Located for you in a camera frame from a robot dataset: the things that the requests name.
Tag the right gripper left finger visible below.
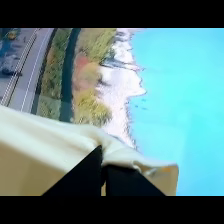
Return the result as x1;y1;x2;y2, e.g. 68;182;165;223
41;144;104;197

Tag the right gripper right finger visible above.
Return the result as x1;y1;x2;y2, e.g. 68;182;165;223
105;164;167;197

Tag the pale yellow T-shirt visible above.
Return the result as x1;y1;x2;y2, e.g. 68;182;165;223
0;104;180;197

